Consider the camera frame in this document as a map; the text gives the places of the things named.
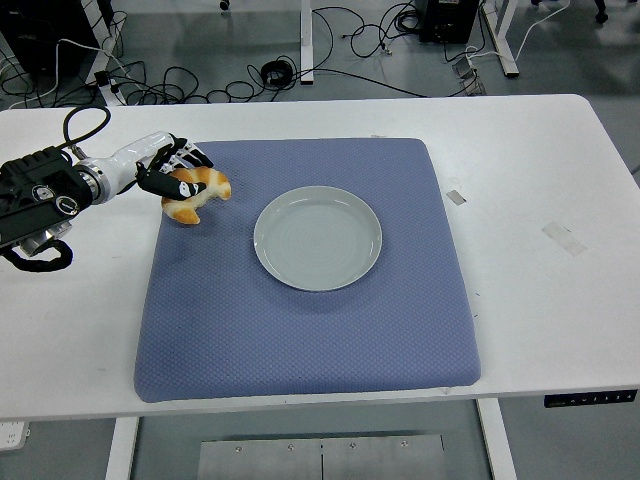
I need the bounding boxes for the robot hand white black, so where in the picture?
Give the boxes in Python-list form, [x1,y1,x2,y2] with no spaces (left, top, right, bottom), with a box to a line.
[97,130,215,202]

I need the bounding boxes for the croissant bread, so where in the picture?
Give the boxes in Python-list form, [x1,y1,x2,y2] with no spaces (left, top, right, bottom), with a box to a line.
[160,166,233,226]

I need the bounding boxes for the white background desk leg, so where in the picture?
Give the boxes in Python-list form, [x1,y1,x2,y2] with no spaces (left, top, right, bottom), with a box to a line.
[482,0,521,78]
[82,0,126,107]
[298,0,315,85]

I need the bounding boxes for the black cabinet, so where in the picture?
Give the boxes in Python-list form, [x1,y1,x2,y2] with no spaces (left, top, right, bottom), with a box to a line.
[0,0,100,81]

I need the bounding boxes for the blue quilted mat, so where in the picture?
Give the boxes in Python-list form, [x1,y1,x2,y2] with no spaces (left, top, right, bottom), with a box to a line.
[133,137,483,405]

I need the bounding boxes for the grey round plate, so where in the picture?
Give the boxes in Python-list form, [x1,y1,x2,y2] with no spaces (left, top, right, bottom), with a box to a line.
[252,185,384,293]

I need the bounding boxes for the white table leg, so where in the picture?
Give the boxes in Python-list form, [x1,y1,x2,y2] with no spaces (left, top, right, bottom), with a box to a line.
[103,416,141,480]
[475,398,519,480]

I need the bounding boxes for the white power strip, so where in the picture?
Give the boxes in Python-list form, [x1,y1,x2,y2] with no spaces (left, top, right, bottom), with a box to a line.
[0,421,30,450]

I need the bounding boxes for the black computer tower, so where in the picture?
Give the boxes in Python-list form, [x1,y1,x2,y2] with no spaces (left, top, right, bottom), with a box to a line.
[418,0,481,44]

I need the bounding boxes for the grey metal plate with screws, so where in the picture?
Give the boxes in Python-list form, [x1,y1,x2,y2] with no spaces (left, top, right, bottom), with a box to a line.
[197,434,446,480]

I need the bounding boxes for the large grey tape piece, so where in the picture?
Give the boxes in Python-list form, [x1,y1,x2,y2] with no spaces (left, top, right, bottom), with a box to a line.
[541,221,588,258]

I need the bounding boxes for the black desk control panel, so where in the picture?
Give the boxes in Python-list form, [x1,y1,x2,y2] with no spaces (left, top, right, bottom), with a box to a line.
[543,391,639,410]

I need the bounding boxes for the black cable tangle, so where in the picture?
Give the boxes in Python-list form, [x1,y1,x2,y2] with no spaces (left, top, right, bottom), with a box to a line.
[0,59,281,109]

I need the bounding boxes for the white cable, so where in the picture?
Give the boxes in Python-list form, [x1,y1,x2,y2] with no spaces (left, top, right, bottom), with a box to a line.
[464,0,571,61]
[0,38,144,110]

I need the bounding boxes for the coiled black cable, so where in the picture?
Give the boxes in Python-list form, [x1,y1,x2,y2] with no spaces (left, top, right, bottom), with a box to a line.
[259,58,296,87]

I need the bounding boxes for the looped black cable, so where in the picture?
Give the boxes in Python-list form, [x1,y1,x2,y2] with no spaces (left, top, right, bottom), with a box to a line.
[309,5,421,60]

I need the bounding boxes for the long black cable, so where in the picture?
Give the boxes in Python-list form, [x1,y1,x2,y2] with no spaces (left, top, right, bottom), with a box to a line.
[292,67,431,99]

